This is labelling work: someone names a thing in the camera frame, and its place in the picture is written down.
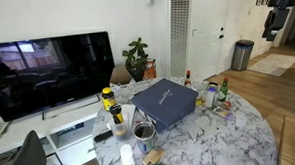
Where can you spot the cardboard box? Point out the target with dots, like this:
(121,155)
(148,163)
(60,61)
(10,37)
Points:
(120,76)

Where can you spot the yellow lid supplement jar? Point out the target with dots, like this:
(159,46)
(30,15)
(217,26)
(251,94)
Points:
(108,98)

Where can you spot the gray shoe box base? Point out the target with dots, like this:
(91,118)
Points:
(164,119)

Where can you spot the small red lid jar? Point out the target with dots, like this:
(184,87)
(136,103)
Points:
(227,105)

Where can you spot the green potted plant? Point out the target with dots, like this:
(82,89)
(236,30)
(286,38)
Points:
(136,59)

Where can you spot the hot sauce bottle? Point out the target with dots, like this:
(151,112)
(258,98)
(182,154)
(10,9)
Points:
(187,78)

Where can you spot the yellow black mustard bottle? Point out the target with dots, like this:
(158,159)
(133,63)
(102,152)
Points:
(119,126)

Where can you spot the steel tumbler cup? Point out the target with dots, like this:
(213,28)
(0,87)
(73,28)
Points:
(144,133)

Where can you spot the white blue cap bottle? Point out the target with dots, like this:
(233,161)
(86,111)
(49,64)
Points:
(210,97)

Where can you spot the wooden blocks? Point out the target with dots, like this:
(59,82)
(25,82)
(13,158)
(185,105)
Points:
(153,156)

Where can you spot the black remote control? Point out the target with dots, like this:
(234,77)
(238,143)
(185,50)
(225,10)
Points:
(103,136)

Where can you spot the white small cup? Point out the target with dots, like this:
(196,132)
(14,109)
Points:
(127,156)

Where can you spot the green soju bottle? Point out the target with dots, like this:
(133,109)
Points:
(223,90)

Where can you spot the snack packet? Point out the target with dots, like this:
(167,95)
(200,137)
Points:
(222,112)

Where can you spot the white tv stand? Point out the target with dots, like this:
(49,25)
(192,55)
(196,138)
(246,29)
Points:
(66,133)

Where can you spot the white door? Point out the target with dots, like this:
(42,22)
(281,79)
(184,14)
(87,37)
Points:
(206,33)

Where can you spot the steel trash can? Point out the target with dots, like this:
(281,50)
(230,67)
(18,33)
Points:
(241,54)

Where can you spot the black flat screen television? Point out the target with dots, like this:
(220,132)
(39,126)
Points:
(44,73)

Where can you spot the beige floor rug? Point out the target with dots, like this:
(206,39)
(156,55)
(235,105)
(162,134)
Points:
(274,64)

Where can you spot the black office chair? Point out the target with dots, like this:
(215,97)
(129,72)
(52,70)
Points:
(31,151)

